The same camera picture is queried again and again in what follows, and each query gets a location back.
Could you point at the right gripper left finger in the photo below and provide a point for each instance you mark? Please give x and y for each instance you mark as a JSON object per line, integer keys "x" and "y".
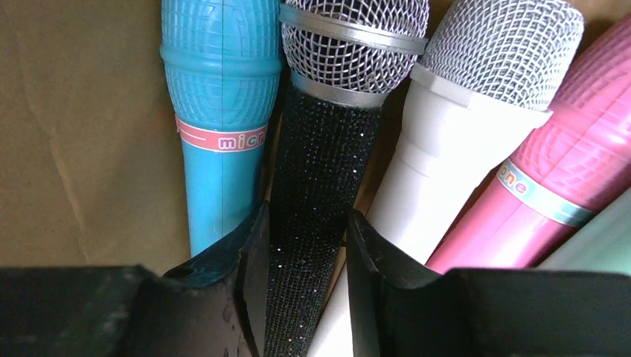
{"x": 214, "y": 304}

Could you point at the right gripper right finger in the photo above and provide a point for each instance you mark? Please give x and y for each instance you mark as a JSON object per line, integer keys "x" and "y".
{"x": 399, "y": 307}

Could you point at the teal microphone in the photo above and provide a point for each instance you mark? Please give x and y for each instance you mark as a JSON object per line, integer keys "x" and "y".
{"x": 602, "y": 245}

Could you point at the cardboard box with label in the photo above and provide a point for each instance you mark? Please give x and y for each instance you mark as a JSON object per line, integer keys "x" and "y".
{"x": 91, "y": 163}

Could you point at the pink microphone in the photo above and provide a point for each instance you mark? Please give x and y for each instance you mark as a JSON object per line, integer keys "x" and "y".
{"x": 561, "y": 175}

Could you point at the black sparkle grille microphone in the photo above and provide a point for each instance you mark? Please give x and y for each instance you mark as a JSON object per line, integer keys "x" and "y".
{"x": 345, "y": 58}

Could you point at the white microphone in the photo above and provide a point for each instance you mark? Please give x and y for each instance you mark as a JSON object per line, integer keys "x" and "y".
{"x": 484, "y": 83}

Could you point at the blue toy microphone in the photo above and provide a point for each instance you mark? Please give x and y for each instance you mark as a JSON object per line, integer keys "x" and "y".
{"x": 222, "y": 61}

